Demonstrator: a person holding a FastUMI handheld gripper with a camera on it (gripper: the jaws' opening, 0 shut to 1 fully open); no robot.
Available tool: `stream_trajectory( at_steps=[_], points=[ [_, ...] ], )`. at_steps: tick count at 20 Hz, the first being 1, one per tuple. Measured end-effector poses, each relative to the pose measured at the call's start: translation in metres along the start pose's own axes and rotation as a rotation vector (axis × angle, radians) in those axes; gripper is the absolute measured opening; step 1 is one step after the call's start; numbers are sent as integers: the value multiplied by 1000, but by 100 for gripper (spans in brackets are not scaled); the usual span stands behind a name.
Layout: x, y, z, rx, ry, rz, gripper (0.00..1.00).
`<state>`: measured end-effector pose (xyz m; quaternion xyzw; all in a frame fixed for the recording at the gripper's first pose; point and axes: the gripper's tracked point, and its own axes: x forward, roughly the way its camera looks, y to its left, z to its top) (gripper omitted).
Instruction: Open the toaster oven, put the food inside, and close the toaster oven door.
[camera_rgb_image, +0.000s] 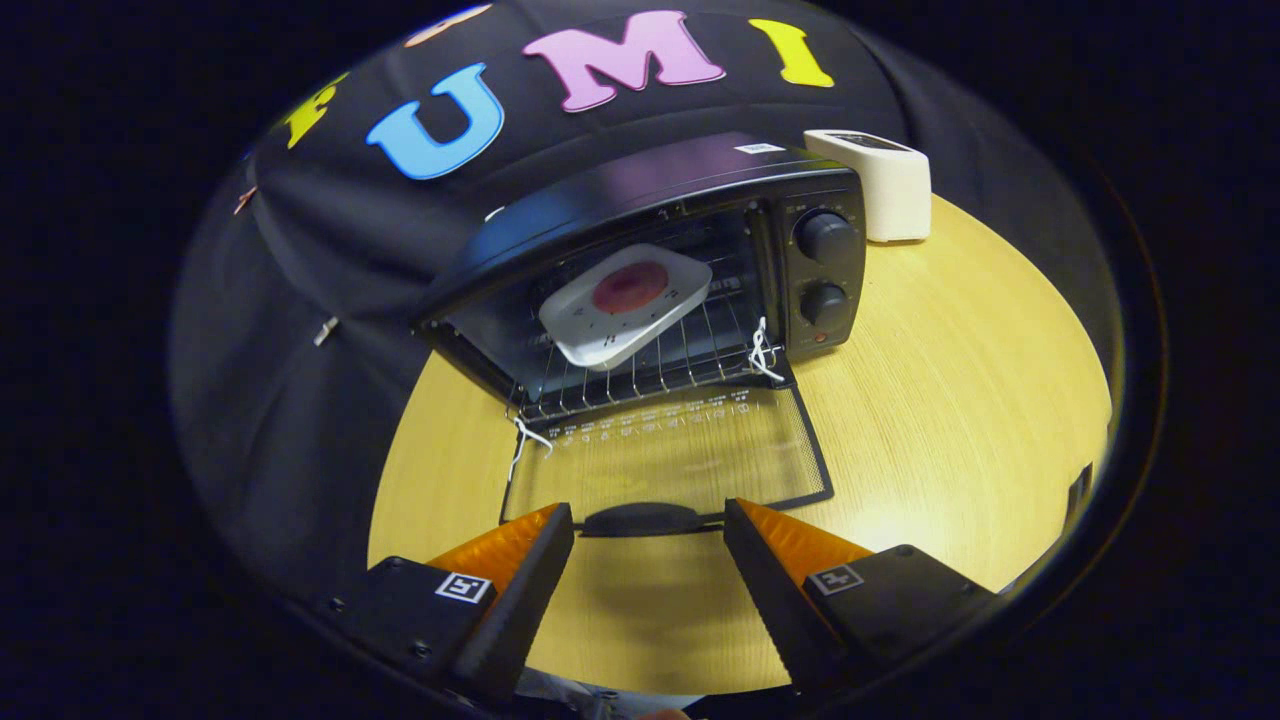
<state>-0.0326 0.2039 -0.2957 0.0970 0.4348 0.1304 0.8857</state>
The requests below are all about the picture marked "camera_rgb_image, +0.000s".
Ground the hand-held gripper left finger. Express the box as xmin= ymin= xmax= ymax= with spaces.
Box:
xmin=320 ymin=503 xmax=576 ymax=701

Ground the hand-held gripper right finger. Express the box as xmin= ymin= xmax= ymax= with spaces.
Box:
xmin=722 ymin=498 xmax=1001 ymax=696

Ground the white square plate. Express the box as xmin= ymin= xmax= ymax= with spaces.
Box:
xmin=538 ymin=243 xmax=713 ymax=372

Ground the pink ham slice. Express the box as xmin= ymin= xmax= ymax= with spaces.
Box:
xmin=592 ymin=262 xmax=669 ymax=315

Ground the black toaster oven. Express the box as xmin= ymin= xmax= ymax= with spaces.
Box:
xmin=412 ymin=133 xmax=869 ymax=541

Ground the white toaster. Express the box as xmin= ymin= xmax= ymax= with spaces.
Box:
xmin=803 ymin=129 xmax=932 ymax=243

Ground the person's grey clothing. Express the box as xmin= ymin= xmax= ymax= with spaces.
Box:
xmin=515 ymin=668 xmax=701 ymax=717

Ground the white string tie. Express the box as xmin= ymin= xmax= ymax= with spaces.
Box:
xmin=748 ymin=318 xmax=787 ymax=383
xmin=505 ymin=415 xmax=554 ymax=483

